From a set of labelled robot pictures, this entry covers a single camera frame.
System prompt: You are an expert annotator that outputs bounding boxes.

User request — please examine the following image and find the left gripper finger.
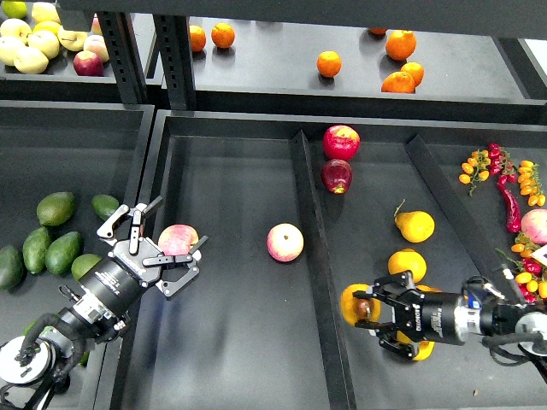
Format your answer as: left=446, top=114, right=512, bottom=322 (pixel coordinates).
left=96, top=196, right=164, bottom=256
left=142, top=236, right=209, bottom=300

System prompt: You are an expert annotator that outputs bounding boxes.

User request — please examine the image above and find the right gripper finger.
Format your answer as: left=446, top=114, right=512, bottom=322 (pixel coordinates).
left=354, top=271, right=417, bottom=309
left=353, top=318, right=421, bottom=358

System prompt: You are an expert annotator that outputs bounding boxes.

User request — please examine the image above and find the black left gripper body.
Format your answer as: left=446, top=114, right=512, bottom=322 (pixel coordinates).
left=79, top=237, right=161, bottom=318

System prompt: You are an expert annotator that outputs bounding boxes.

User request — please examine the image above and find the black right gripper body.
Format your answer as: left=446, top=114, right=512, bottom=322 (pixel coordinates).
left=393, top=290, right=466, bottom=345

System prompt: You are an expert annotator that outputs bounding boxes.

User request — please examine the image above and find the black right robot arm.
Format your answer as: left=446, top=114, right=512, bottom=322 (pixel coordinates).
left=340, top=270, right=546, bottom=376

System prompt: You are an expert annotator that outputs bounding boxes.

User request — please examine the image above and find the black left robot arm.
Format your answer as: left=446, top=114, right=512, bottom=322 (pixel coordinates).
left=1, top=197, right=207, bottom=409

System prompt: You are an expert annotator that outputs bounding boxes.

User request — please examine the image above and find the dark green avocado top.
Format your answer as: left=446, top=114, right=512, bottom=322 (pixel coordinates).
left=91, top=194, right=120, bottom=221

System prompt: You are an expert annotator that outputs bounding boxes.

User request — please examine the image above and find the yellow pear hidden centre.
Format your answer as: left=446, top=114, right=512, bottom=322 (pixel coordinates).
left=416, top=284, right=441, bottom=293

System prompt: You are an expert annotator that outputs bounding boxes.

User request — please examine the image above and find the light green round avocado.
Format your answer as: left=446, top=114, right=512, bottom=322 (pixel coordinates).
left=71, top=254, right=102, bottom=281

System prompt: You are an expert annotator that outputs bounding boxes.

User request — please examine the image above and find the light green avocado top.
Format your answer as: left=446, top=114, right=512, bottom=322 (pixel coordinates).
left=36, top=191, right=76, bottom=226

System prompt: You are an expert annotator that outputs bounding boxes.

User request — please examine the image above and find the yellow pear with stem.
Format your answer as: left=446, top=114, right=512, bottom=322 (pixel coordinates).
left=393, top=199, right=436, bottom=243

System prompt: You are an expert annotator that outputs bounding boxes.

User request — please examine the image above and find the light green avocado lower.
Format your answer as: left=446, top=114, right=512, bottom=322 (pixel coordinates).
left=79, top=351, right=90, bottom=366

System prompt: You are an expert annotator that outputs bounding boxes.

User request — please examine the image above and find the dark avocado left edge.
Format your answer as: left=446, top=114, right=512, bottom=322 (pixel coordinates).
left=0, top=245, right=24, bottom=290

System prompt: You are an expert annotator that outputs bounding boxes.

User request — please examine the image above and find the pink apple left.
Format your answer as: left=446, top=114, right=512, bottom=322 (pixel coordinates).
left=157, top=224, right=199, bottom=255

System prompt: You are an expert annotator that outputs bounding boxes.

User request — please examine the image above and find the pink apple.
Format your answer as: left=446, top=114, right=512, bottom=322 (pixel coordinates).
left=157, top=224, right=199, bottom=255
left=267, top=223, right=304, bottom=262

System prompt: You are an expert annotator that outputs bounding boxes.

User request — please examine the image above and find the mixed cherry tomatoes pile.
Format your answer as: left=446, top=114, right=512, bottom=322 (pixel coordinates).
left=496, top=231, right=546, bottom=304

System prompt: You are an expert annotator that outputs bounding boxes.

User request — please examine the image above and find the black tray divider right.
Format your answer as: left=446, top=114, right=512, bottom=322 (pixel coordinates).
left=405, top=135, right=526, bottom=304

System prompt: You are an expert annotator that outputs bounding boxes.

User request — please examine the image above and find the pink apple centre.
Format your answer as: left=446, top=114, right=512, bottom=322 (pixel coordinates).
left=267, top=223, right=304, bottom=262

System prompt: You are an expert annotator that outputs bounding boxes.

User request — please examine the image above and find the dark red apple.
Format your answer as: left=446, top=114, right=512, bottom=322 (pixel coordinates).
left=321, top=159, right=353, bottom=195

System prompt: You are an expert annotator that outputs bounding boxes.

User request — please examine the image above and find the white price label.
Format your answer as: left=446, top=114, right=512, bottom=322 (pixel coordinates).
left=531, top=245, right=547, bottom=267

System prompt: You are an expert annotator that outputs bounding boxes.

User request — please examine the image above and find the red chili pepper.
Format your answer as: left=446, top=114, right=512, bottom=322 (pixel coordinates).
left=497, top=174, right=521, bottom=233

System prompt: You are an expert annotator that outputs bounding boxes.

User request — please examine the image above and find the pink peach right edge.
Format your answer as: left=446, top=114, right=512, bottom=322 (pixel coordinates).
left=521, top=208, right=547, bottom=245

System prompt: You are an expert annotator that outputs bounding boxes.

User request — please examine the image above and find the orange cherry tomato bunch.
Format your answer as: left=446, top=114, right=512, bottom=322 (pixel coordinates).
left=458, top=149, right=491, bottom=196

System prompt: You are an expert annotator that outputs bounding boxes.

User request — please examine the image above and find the bright red apple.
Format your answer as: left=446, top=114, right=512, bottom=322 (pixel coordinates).
left=322, top=125, right=361, bottom=161

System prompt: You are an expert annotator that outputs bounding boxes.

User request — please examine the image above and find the red apple on shelf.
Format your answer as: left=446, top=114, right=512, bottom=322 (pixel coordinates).
left=73, top=50, right=104, bottom=77

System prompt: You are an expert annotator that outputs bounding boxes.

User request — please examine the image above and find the red cherry tomato bunch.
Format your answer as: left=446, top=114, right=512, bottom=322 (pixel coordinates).
left=488, top=143, right=517, bottom=183

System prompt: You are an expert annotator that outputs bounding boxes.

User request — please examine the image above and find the yellow apple front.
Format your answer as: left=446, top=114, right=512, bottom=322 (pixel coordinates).
left=14, top=47, right=49, bottom=74

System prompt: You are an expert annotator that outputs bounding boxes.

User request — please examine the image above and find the pale peach on shelf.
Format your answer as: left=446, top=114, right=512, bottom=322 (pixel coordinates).
left=83, top=34, right=109, bottom=63

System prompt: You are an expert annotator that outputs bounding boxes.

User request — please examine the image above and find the yellow apple with stem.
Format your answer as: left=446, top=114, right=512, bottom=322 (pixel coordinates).
left=57, top=26, right=88, bottom=52

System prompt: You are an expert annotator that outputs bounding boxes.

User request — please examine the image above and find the yellow apple centre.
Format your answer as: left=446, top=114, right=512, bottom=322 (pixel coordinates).
left=27, top=30, right=60, bottom=60

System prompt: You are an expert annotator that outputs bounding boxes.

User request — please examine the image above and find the orange front right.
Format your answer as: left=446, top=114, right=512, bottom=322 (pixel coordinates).
left=381, top=71, right=415, bottom=94

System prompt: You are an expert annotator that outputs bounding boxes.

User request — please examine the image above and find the orange cherry tomato string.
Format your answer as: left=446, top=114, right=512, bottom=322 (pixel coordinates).
left=516, top=159, right=546, bottom=208

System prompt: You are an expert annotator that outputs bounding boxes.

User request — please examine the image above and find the black shelf post left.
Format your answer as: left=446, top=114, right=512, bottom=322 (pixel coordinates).
left=97, top=11, right=148, bottom=104

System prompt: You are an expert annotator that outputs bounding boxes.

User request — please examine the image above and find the black shelf post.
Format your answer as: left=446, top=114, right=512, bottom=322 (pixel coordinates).
left=153, top=15, right=197, bottom=111
left=97, top=11, right=148, bottom=104

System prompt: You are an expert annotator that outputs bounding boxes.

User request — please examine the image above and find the black shelf post right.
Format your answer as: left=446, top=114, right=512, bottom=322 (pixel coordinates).
left=153, top=15, right=197, bottom=111

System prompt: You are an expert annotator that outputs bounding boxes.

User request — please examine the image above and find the orange behind post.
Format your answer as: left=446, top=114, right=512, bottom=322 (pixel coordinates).
left=189, top=25, right=207, bottom=53

